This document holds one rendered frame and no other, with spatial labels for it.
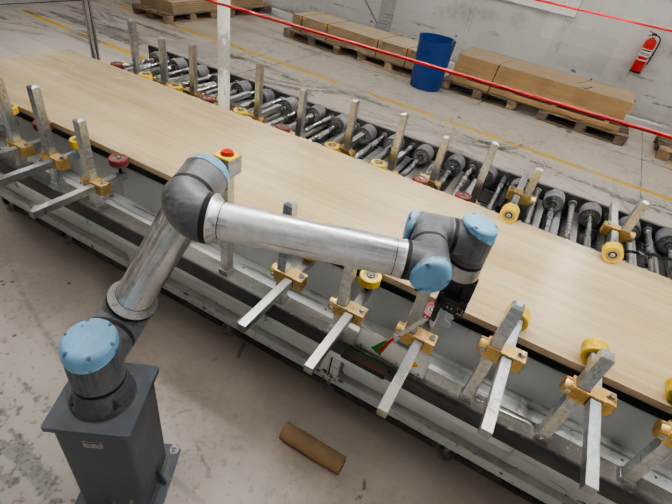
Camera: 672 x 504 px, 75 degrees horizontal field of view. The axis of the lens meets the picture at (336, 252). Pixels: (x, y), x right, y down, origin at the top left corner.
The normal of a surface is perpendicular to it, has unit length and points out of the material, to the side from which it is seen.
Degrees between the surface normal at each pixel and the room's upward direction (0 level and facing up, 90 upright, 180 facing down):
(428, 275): 90
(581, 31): 90
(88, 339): 5
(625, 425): 90
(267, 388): 0
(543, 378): 90
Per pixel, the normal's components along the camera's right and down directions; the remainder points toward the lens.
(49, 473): 0.15, -0.78
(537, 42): -0.51, 0.46
